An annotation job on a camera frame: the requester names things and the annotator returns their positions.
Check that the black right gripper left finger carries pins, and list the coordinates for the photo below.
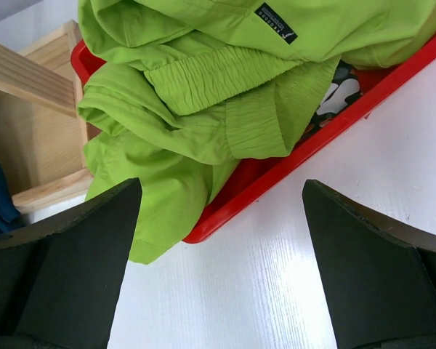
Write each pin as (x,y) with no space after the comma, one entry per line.
(60,278)

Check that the orange camouflage shorts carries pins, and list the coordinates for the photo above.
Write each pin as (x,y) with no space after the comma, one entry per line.
(343,91)

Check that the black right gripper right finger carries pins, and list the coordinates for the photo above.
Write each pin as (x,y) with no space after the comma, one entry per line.
(378,273)

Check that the wooden clothes rack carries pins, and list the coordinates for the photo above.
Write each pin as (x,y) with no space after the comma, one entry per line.
(41,136)

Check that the red plastic tray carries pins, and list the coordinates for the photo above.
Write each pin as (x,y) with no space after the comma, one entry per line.
(253,177)

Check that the lime green shorts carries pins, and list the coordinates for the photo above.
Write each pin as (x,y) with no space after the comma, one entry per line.
(188,89)

